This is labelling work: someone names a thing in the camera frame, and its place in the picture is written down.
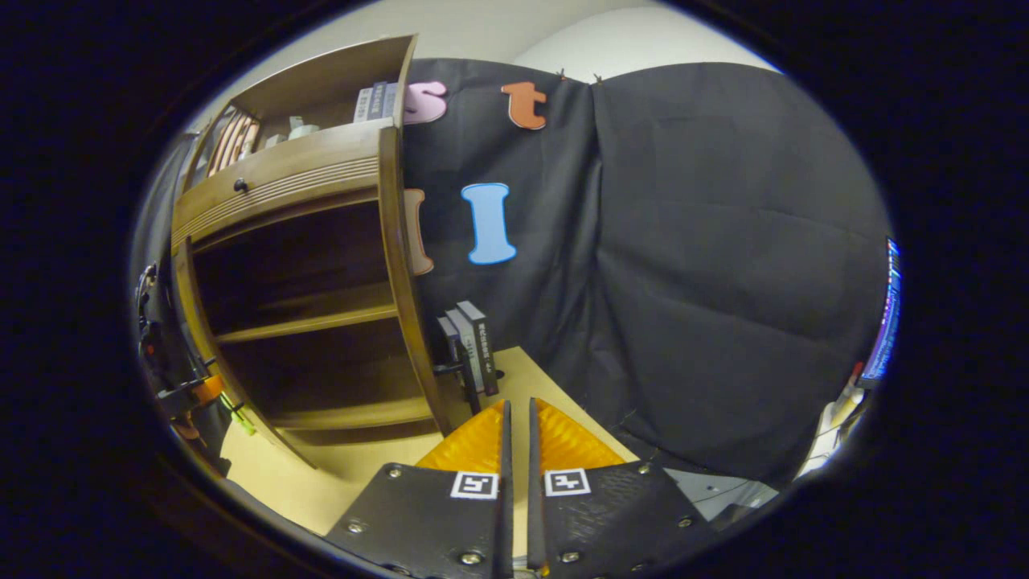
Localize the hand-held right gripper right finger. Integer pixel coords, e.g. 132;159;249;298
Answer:
527;398;720;579

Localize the dark grey book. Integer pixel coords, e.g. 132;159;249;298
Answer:
437;316;461;367

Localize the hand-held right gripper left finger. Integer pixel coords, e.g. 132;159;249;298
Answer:
326;400;515;579

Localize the wooden inner shelf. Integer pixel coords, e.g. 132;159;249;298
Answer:
213;304;400;345

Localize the pale yellow object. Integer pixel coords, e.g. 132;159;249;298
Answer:
828;363;865;431

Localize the light grey book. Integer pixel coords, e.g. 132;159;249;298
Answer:
446;309;486;393

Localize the wooden double-door shoe cabinet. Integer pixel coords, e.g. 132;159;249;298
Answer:
170;34;455;470

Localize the black door handle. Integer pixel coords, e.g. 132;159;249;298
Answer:
433;360;482;416

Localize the black book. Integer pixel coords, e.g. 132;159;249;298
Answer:
457;301;501;396

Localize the wooden drawer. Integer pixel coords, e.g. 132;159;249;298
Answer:
173;121;383;242

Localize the computer monitor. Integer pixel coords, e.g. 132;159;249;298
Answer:
860;237;903;383

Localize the black backdrop cloth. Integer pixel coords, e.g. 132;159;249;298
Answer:
133;58;892;483

